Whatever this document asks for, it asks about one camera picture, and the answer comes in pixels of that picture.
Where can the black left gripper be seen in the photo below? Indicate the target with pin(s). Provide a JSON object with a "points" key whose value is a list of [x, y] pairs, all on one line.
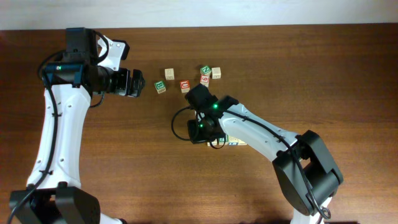
{"points": [[123, 88]]}

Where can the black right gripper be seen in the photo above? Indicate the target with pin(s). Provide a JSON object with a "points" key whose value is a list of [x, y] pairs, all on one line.
{"points": [[197, 138]]}

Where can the sailboat yellow I block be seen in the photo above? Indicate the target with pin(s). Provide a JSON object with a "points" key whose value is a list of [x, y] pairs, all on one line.
{"points": [[213, 143]]}

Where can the green A wooden block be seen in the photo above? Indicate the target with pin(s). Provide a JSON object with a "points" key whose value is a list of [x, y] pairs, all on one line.
{"points": [[224, 140]]}

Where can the number 2 blue block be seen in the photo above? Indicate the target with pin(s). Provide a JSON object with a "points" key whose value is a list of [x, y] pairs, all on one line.
{"points": [[232, 141]]}

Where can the red U wooden block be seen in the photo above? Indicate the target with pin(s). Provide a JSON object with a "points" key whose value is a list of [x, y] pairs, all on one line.
{"points": [[184, 86]]}

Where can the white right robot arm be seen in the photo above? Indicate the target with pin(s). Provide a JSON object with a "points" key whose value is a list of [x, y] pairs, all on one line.
{"points": [[306, 171]]}

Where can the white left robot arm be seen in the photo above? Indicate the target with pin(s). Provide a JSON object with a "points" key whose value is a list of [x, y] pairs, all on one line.
{"points": [[89, 65]]}

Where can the green B wooden block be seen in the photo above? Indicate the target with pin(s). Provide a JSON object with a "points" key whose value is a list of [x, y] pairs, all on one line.
{"points": [[160, 87]]}

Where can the red 6 wooden block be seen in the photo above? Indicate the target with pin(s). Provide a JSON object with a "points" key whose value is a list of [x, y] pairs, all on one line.
{"points": [[205, 80]]}

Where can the plain E wooden block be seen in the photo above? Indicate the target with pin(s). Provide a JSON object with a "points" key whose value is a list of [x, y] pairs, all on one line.
{"points": [[169, 74]]}

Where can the plain butterfly wooden block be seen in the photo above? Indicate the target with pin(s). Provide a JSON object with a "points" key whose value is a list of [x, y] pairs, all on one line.
{"points": [[216, 72]]}

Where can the green N wooden block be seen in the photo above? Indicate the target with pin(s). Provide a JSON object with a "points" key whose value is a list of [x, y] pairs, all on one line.
{"points": [[205, 70]]}

